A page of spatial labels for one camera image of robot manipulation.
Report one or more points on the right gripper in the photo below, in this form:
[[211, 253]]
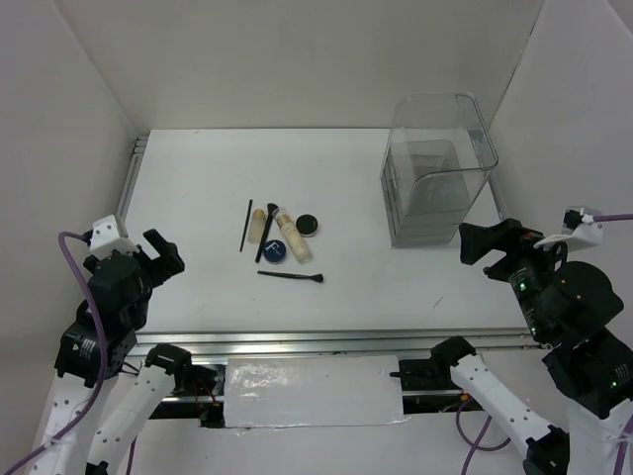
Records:
[[473, 238]]

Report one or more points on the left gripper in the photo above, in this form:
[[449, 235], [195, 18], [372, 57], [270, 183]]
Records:
[[167, 263]]

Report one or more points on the clear acrylic makeup organizer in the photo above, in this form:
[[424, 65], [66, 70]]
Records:
[[438, 158]]

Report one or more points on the frosted bottle gold pump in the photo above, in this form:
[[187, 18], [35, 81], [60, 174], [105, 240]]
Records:
[[257, 226]]

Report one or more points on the cream bottle clear cap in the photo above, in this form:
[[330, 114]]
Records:
[[294, 239]]

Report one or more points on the black lid cosmetic jar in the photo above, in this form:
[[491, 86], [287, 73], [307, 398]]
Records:
[[307, 225]]

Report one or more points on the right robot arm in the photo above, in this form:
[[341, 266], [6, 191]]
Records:
[[567, 305]]

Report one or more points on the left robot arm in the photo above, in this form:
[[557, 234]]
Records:
[[78, 437]]

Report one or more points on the thin black eyeliner pencil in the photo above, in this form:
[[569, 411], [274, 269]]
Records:
[[246, 224]]

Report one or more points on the blue lid compact jar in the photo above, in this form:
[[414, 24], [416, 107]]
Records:
[[274, 251]]

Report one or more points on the black powder brush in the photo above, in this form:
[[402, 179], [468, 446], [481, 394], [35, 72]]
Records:
[[271, 209]]

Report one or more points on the white cover plate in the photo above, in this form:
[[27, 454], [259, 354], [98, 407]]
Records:
[[325, 391]]

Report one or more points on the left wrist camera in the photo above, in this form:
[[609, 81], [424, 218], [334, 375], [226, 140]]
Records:
[[109, 236]]

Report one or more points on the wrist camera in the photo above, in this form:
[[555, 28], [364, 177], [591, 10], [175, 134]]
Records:
[[109, 236], [580, 230]]

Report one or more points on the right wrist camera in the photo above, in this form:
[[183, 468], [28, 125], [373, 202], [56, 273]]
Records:
[[580, 230]]

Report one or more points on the aluminium left rail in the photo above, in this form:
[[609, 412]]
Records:
[[131, 177]]

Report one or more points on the aluminium front rail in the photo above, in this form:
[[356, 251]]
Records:
[[214, 345]]

